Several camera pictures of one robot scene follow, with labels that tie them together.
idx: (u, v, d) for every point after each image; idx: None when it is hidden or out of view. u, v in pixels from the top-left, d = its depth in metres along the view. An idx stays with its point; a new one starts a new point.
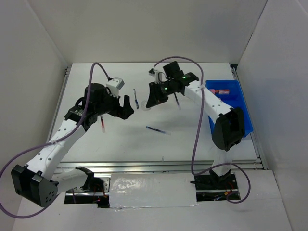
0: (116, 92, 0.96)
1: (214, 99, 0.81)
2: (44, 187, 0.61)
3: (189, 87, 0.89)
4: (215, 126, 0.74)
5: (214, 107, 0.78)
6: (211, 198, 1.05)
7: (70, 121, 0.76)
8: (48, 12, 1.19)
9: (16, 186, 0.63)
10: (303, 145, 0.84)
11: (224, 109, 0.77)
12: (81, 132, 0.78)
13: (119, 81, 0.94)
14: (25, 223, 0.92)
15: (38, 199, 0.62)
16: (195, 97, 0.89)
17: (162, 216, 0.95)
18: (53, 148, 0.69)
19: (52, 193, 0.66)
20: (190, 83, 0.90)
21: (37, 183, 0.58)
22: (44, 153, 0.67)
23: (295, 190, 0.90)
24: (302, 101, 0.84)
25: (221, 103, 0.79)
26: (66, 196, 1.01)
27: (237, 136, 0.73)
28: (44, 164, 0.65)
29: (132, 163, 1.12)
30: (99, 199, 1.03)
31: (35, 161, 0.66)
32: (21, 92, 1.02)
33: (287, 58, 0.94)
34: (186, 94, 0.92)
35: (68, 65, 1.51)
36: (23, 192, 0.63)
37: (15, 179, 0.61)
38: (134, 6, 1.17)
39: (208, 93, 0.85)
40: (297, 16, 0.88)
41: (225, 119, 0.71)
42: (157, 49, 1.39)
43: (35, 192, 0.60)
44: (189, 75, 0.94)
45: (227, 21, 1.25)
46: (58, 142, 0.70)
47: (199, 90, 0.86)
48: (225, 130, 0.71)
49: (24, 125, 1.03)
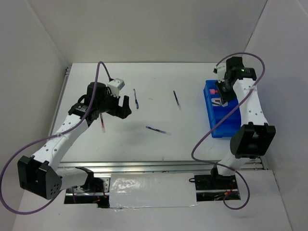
0: (117, 93, 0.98)
1: (257, 106, 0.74)
2: (50, 177, 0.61)
3: (239, 82, 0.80)
4: (238, 130, 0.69)
5: (250, 113, 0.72)
6: (211, 198, 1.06)
7: (73, 115, 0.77)
8: (49, 11, 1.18)
9: (20, 180, 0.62)
10: (303, 144, 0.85)
11: (259, 121, 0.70)
12: (83, 128, 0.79)
13: (120, 82, 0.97)
14: (24, 223, 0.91)
15: (44, 190, 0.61)
16: (238, 95, 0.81)
17: (162, 216, 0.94)
18: (58, 139, 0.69)
19: (57, 185, 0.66)
20: (244, 78, 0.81)
21: (44, 172, 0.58)
22: (50, 144, 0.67)
23: (295, 190, 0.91)
24: (303, 101, 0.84)
25: (259, 114, 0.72)
26: (66, 196, 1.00)
27: (251, 151, 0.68)
28: (50, 155, 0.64)
29: (132, 163, 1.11)
30: (99, 199, 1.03)
31: (42, 152, 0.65)
32: (21, 90, 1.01)
33: (287, 59, 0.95)
34: (235, 86, 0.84)
35: (68, 65, 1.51)
36: (29, 184, 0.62)
37: (20, 170, 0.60)
38: (135, 6, 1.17)
39: (254, 98, 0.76)
40: (297, 17, 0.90)
41: (251, 129, 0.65)
42: (157, 49, 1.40)
43: (42, 182, 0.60)
44: (249, 70, 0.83)
45: (228, 22, 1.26)
46: (64, 134, 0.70)
47: (248, 90, 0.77)
48: (244, 139, 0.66)
49: (24, 124, 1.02)
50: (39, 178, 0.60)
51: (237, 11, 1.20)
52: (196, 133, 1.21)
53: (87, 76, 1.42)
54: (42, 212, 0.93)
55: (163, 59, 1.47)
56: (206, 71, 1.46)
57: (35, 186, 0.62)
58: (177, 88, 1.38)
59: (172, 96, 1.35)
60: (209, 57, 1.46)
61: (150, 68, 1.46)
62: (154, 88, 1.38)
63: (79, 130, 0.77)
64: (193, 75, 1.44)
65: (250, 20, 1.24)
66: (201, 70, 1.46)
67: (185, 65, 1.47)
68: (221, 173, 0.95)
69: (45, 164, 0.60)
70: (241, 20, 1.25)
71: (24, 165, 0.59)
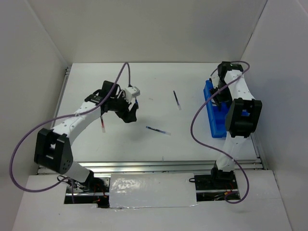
0: (130, 99, 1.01)
1: (244, 86, 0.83)
2: (66, 151, 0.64)
3: (229, 72, 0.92)
4: (231, 108, 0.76)
5: (239, 92, 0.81)
6: (211, 198, 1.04)
7: (89, 103, 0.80)
8: (49, 11, 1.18)
9: (35, 151, 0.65)
10: (303, 144, 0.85)
11: (247, 96, 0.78)
12: (96, 116, 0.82)
13: (136, 90, 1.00)
14: (23, 223, 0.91)
15: (58, 163, 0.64)
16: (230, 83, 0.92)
17: (163, 216, 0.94)
18: (76, 119, 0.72)
19: (68, 161, 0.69)
20: (233, 69, 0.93)
21: (62, 143, 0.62)
22: (68, 121, 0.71)
23: (295, 190, 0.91)
24: (303, 100, 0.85)
25: (247, 92, 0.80)
26: (66, 196, 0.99)
27: (244, 125, 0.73)
28: (69, 129, 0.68)
29: (133, 163, 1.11)
30: (99, 199, 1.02)
31: (60, 126, 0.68)
32: (21, 90, 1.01)
33: (287, 59, 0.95)
34: (226, 78, 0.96)
35: (68, 65, 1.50)
36: (42, 158, 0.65)
37: (39, 142, 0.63)
38: (135, 6, 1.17)
39: (243, 81, 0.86)
40: (297, 18, 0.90)
41: (241, 103, 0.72)
42: (158, 49, 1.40)
43: (58, 154, 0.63)
44: (237, 64, 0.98)
45: (228, 22, 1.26)
46: (81, 115, 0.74)
47: (236, 77, 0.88)
48: (236, 112, 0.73)
49: (24, 124, 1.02)
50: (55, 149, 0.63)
51: (237, 11, 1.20)
52: (196, 132, 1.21)
53: (87, 76, 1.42)
54: (42, 212, 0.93)
55: (163, 59, 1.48)
56: (205, 71, 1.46)
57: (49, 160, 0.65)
58: (177, 88, 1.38)
59: (172, 96, 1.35)
60: (209, 57, 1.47)
61: (150, 68, 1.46)
62: (154, 88, 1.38)
63: (94, 114, 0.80)
64: (193, 75, 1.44)
65: (249, 20, 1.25)
66: (201, 70, 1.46)
67: (184, 66, 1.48)
68: (220, 166, 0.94)
69: (64, 135, 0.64)
70: (241, 20, 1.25)
71: (44, 135, 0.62)
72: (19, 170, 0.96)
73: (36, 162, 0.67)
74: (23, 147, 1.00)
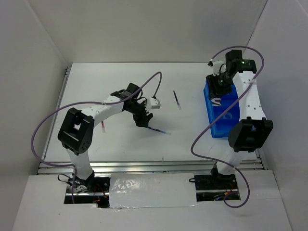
0: (149, 109, 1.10)
1: (256, 100, 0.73)
2: (89, 131, 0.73)
3: (239, 75, 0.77)
4: (237, 124, 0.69)
5: (250, 109, 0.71)
6: (211, 198, 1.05)
7: (115, 96, 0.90)
8: (48, 11, 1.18)
9: (61, 128, 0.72)
10: (303, 144, 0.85)
11: (257, 115, 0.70)
12: (117, 109, 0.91)
13: (157, 103, 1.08)
14: (23, 223, 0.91)
15: (79, 140, 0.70)
16: (238, 88, 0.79)
17: (163, 216, 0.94)
18: (101, 107, 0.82)
19: (87, 143, 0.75)
20: (244, 71, 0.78)
21: (88, 122, 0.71)
22: (95, 107, 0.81)
23: (294, 190, 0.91)
24: (303, 100, 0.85)
25: (258, 108, 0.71)
26: (66, 196, 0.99)
27: (250, 143, 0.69)
28: (95, 114, 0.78)
29: (134, 163, 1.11)
30: (99, 199, 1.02)
31: (87, 109, 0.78)
32: (21, 90, 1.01)
33: (287, 59, 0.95)
34: (235, 79, 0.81)
35: (68, 65, 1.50)
36: (65, 135, 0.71)
37: (67, 119, 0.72)
38: (136, 6, 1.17)
39: (254, 91, 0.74)
40: (297, 18, 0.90)
41: (250, 123, 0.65)
42: (158, 49, 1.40)
43: (81, 132, 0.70)
44: (250, 62, 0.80)
45: (228, 22, 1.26)
46: (106, 105, 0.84)
47: (247, 84, 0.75)
48: (243, 133, 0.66)
49: (24, 124, 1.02)
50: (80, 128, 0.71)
51: (237, 11, 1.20)
52: (196, 132, 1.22)
53: (88, 76, 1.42)
54: (42, 212, 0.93)
55: (164, 59, 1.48)
56: (205, 71, 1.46)
57: (70, 137, 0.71)
58: (177, 88, 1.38)
59: (172, 95, 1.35)
60: (209, 57, 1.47)
61: (150, 68, 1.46)
62: (154, 88, 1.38)
63: (117, 108, 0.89)
64: (193, 75, 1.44)
65: (249, 20, 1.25)
66: (201, 70, 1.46)
67: (184, 65, 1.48)
68: (222, 171, 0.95)
69: (90, 116, 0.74)
70: (241, 20, 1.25)
71: (73, 113, 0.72)
72: (19, 170, 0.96)
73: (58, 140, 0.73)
74: (23, 147, 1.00)
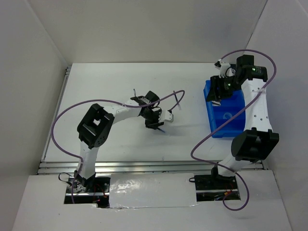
0: (162, 120, 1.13)
1: (263, 110, 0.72)
2: (108, 128, 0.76)
3: (248, 83, 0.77)
4: (241, 134, 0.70)
5: (255, 119, 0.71)
6: (211, 198, 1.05)
7: (134, 101, 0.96)
8: (48, 12, 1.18)
9: (82, 120, 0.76)
10: (303, 144, 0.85)
11: (263, 126, 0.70)
12: (134, 113, 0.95)
13: (171, 119, 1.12)
14: (23, 223, 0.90)
15: (96, 135, 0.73)
16: (246, 96, 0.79)
17: (163, 217, 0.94)
18: (121, 108, 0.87)
19: (103, 138, 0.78)
20: (254, 79, 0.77)
21: (109, 120, 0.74)
22: (116, 107, 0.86)
23: (294, 190, 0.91)
24: (303, 100, 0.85)
25: (264, 119, 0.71)
26: (66, 196, 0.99)
27: (252, 154, 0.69)
28: (114, 112, 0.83)
29: (134, 163, 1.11)
30: (99, 199, 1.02)
31: (109, 108, 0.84)
32: (21, 90, 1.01)
33: (287, 59, 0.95)
34: (243, 86, 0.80)
35: (68, 65, 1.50)
36: (84, 128, 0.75)
37: (88, 113, 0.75)
38: (136, 6, 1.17)
39: (263, 101, 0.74)
40: (297, 18, 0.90)
41: (253, 134, 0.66)
42: (158, 49, 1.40)
43: (100, 128, 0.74)
44: (261, 69, 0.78)
45: (228, 22, 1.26)
46: (126, 107, 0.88)
47: (256, 93, 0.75)
48: (246, 144, 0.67)
49: (24, 124, 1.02)
50: (100, 123, 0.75)
51: (237, 11, 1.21)
52: (195, 132, 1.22)
53: (88, 76, 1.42)
54: (42, 212, 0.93)
55: (164, 59, 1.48)
56: (205, 71, 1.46)
57: (88, 131, 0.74)
58: (177, 88, 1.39)
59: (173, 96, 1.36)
60: (209, 57, 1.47)
61: (150, 68, 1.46)
62: (154, 88, 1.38)
63: (135, 110, 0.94)
64: (193, 75, 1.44)
65: (249, 20, 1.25)
66: (201, 70, 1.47)
67: (185, 66, 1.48)
68: (221, 172, 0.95)
69: (111, 114, 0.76)
70: (241, 21, 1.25)
71: (96, 109, 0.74)
72: (19, 170, 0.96)
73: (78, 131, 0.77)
74: (23, 147, 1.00)
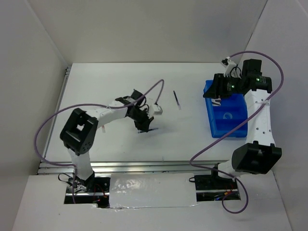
0: (152, 115, 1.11)
1: (266, 123, 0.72)
2: (92, 132, 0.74)
3: (252, 94, 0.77)
4: (242, 146, 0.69)
5: (257, 132, 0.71)
6: (211, 198, 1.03)
7: (119, 102, 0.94)
8: (49, 12, 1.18)
9: (64, 127, 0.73)
10: (303, 144, 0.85)
11: (265, 140, 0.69)
12: (120, 114, 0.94)
13: (159, 110, 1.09)
14: (23, 223, 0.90)
15: (81, 141, 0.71)
16: (249, 107, 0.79)
17: (163, 216, 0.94)
18: (106, 110, 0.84)
19: (89, 144, 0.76)
20: (258, 90, 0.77)
21: (93, 123, 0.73)
22: (99, 109, 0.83)
23: (295, 190, 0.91)
24: (303, 100, 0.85)
25: (267, 133, 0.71)
26: (66, 196, 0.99)
27: (253, 167, 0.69)
28: (98, 116, 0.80)
29: (134, 163, 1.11)
30: (99, 199, 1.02)
31: (92, 111, 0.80)
32: (21, 90, 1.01)
33: (287, 60, 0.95)
34: (246, 96, 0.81)
35: (68, 65, 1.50)
36: (67, 135, 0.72)
37: (70, 119, 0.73)
38: (136, 6, 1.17)
39: (265, 113, 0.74)
40: (297, 18, 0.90)
41: (254, 148, 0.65)
42: (158, 49, 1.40)
43: (84, 133, 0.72)
44: (265, 80, 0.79)
45: (228, 22, 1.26)
46: (111, 109, 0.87)
47: (259, 104, 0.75)
48: (247, 157, 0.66)
49: (24, 124, 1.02)
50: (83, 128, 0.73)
51: (237, 11, 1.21)
52: (195, 132, 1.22)
53: (87, 76, 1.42)
54: (42, 212, 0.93)
55: (163, 59, 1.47)
56: (205, 71, 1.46)
57: (72, 137, 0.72)
58: (177, 88, 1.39)
59: (173, 96, 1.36)
60: (210, 58, 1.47)
61: (150, 68, 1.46)
62: (154, 88, 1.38)
63: (120, 112, 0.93)
64: (193, 75, 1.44)
65: (249, 20, 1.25)
66: (201, 70, 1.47)
67: (185, 66, 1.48)
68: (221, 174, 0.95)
69: (95, 118, 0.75)
70: (241, 21, 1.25)
71: (78, 114, 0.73)
72: (19, 170, 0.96)
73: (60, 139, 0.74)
74: (23, 147, 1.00)
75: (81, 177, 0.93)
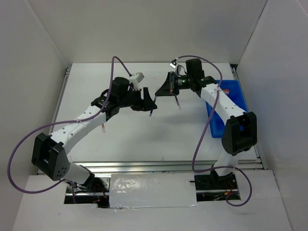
0: (137, 85, 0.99)
1: (229, 101, 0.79)
2: (60, 159, 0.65)
3: (205, 89, 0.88)
4: (225, 129, 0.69)
5: (227, 109, 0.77)
6: (211, 198, 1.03)
7: (96, 107, 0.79)
8: (48, 12, 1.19)
9: (33, 155, 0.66)
10: (303, 144, 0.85)
11: (237, 111, 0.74)
12: (100, 121, 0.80)
13: (139, 74, 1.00)
14: (24, 222, 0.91)
15: (52, 169, 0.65)
16: (209, 99, 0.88)
17: (163, 216, 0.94)
18: (76, 125, 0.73)
19: (63, 168, 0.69)
20: (207, 85, 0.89)
21: (57, 152, 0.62)
22: (68, 128, 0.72)
23: (295, 190, 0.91)
24: (303, 100, 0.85)
25: (235, 107, 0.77)
26: (66, 196, 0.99)
27: (246, 143, 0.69)
28: (66, 137, 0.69)
29: (134, 163, 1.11)
30: (99, 199, 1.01)
31: (59, 133, 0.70)
32: (20, 90, 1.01)
33: (287, 59, 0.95)
34: (202, 94, 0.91)
35: (68, 65, 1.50)
36: (40, 162, 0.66)
37: (36, 146, 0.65)
38: (135, 6, 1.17)
39: (223, 96, 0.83)
40: (297, 17, 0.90)
41: (236, 122, 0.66)
42: (158, 48, 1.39)
43: (52, 161, 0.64)
44: (209, 79, 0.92)
45: (228, 22, 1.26)
46: (83, 122, 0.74)
47: (215, 93, 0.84)
48: (235, 134, 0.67)
49: (24, 124, 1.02)
50: (50, 157, 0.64)
51: (237, 11, 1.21)
52: (195, 131, 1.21)
53: (87, 76, 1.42)
54: (42, 212, 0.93)
55: (163, 59, 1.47)
56: (205, 71, 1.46)
57: (45, 165, 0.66)
58: None
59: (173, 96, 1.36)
60: (210, 57, 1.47)
61: (150, 68, 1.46)
62: (154, 88, 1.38)
63: (97, 121, 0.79)
64: None
65: (249, 20, 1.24)
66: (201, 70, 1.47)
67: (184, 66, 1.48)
68: (221, 173, 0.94)
69: (60, 144, 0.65)
70: (241, 21, 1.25)
71: (42, 140, 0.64)
72: (19, 170, 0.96)
73: (33, 165, 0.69)
74: (23, 147, 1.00)
75: (78, 182, 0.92)
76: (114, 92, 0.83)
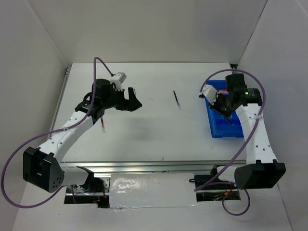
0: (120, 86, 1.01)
1: (264, 139, 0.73)
2: (54, 170, 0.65)
3: (244, 110, 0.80)
4: (246, 166, 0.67)
5: (257, 148, 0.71)
6: (211, 198, 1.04)
7: (80, 111, 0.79)
8: (48, 12, 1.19)
9: (24, 171, 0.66)
10: (303, 144, 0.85)
11: (267, 157, 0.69)
12: (88, 125, 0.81)
13: (120, 74, 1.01)
14: (24, 222, 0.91)
15: (46, 182, 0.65)
16: (244, 122, 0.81)
17: (163, 216, 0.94)
18: (65, 134, 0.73)
19: (58, 179, 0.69)
20: (248, 104, 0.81)
21: (50, 163, 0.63)
22: (56, 137, 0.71)
23: (295, 190, 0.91)
24: (303, 101, 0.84)
25: (266, 149, 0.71)
26: (66, 196, 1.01)
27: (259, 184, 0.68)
28: (56, 147, 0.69)
29: (134, 163, 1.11)
30: (99, 199, 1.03)
31: (47, 144, 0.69)
32: (20, 91, 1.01)
33: (287, 59, 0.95)
34: (239, 111, 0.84)
35: (68, 65, 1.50)
36: (32, 177, 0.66)
37: (25, 160, 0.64)
38: (135, 6, 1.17)
39: (262, 128, 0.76)
40: (297, 17, 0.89)
41: (260, 170, 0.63)
42: (157, 48, 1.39)
43: (45, 173, 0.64)
44: (253, 93, 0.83)
45: (227, 22, 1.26)
46: (70, 129, 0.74)
47: (253, 121, 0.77)
48: (252, 178, 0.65)
49: (24, 124, 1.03)
50: (43, 169, 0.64)
51: (236, 11, 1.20)
52: (195, 131, 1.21)
53: (87, 76, 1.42)
54: (42, 212, 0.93)
55: (163, 59, 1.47)
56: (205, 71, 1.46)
57: (38, 177, 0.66)
58: (177, 88, 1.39)
59: (173, 95, 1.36)
60: (210, 57, 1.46)
61: (151, 68, 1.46)
62: (154, 88, 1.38)
63: (84, 126, 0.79)
64: (194, 75, 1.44)
65: (250, 20, 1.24)
66: (201, 70, 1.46)
67: (184, 66, 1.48)
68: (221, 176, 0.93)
69: (51, 156, 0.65)
70: (241, 20, 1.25)
71: (31, 155, 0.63)
72: (19, 170, 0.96)
73: (26, 180, 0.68)
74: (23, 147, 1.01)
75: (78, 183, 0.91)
76: (97, 95, 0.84)
